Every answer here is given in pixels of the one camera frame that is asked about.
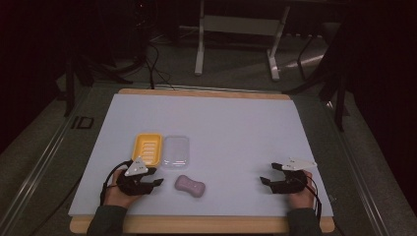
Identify person's left hand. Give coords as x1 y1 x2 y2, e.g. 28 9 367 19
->
103 168 142 209

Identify white metal table frame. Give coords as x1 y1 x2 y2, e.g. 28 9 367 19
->
194 0 291 82

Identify black floor cables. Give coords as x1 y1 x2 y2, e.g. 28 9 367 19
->
144 42 176 90

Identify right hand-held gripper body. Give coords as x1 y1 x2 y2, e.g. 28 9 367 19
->
270 157 319 195

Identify clear plastic soap dish lid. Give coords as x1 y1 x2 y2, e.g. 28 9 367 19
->
161 135 191 170

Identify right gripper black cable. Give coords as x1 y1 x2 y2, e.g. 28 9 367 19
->
304 173 323 224

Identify pink soap bar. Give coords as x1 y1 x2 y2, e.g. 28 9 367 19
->
174 174 207 199

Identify black stand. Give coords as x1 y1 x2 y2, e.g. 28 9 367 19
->
63 0 155 118

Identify white table mat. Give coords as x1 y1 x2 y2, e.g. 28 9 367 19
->
68 93 334 218

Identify black chair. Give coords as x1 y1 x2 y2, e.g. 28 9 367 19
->
282 19 350 133

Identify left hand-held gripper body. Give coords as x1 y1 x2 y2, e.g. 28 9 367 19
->
116 155 155 197

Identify person's right hand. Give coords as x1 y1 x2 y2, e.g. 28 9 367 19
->
288 169 317 209

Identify yellow soap dish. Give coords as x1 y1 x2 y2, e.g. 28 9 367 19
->
132 132 163 168

